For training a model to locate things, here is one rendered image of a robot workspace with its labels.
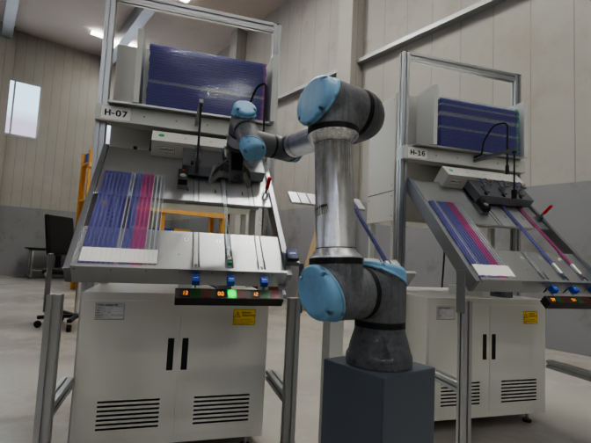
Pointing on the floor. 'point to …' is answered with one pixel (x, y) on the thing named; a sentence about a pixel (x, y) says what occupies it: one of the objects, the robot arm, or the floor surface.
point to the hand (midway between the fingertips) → (229, 187)
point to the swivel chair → (54, 225)
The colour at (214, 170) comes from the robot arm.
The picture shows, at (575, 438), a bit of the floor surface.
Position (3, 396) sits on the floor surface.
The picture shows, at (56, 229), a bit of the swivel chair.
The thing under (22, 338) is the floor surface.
